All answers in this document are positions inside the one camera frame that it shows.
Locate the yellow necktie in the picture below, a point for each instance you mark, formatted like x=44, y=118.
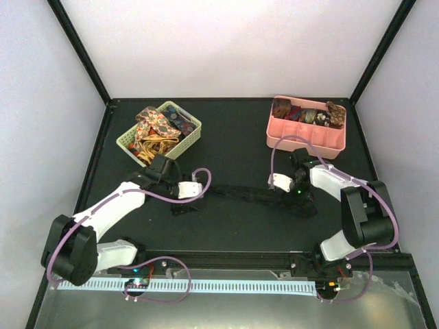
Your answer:
x=154, y=145

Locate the rolled red tie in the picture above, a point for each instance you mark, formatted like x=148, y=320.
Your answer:
x=295, y=114

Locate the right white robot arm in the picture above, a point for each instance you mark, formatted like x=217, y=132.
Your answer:
x=368, y=220

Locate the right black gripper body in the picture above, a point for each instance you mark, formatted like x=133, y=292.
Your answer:
x=298, y=199

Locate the black frame post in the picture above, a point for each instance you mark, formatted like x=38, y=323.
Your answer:
x=78, y=46
x=387, y=39

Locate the floral orange necktie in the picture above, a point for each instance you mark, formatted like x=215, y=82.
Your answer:
x=150, y=121

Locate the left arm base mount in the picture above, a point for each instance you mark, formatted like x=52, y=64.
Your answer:
x=143, y=264

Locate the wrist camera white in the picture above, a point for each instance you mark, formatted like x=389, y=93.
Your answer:
x=281, y=181
x=188, y=189

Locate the navy patterned necktie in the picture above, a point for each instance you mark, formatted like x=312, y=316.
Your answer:
x=178, y=120

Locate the light blue cable duct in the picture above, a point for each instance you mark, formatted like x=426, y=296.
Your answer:
x=195, y=286

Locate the left black frame post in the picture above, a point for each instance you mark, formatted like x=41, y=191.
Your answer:
x=78, y=46

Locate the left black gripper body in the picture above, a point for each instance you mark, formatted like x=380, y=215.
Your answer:
x=177, y=208

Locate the rolled olive tie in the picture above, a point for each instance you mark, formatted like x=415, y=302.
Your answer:
x=308, y=115

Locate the pink divided organizer box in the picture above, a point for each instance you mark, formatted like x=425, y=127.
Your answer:
x=292, y=135

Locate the black necktie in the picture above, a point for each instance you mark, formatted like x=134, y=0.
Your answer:
x=255, y=195

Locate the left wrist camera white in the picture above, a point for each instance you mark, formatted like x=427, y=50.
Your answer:
x=188, y=189

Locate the green plastic basket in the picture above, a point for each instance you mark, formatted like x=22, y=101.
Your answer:
x=125, y=141

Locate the black aluminium front rail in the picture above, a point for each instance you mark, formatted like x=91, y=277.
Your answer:
x=223, y=258

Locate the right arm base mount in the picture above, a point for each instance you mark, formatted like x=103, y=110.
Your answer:
x=315, y=266

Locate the rolled brown dotted tie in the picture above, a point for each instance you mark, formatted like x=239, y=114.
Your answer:
x=337, y=115

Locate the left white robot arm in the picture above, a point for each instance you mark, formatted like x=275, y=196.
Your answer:
x=73, y=249

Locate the rolled dark floral tie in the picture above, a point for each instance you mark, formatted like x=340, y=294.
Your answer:
x=322, y=118

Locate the right black frame post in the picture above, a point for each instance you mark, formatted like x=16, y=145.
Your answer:
x=387, y=39

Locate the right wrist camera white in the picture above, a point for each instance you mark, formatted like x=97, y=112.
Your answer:
x=281, y=181

